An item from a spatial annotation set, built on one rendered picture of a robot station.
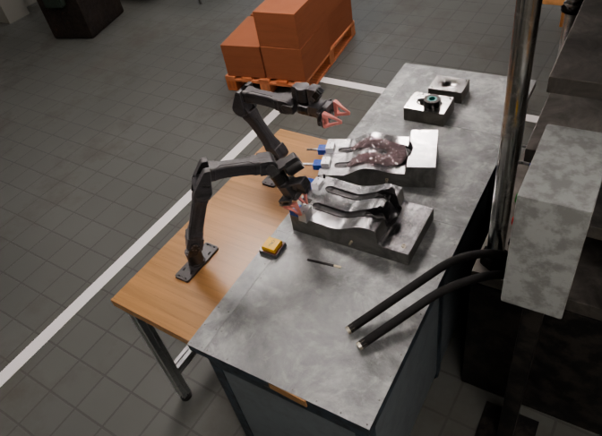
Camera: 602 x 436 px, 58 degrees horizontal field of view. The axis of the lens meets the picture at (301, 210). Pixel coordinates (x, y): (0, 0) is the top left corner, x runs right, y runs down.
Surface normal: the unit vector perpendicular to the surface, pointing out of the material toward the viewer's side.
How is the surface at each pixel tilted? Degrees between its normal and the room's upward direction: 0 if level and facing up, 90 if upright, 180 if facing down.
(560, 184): 0
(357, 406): 0
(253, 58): 90
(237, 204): 0
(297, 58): 90
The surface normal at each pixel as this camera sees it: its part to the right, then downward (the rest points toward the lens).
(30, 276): -0.15, -0.72
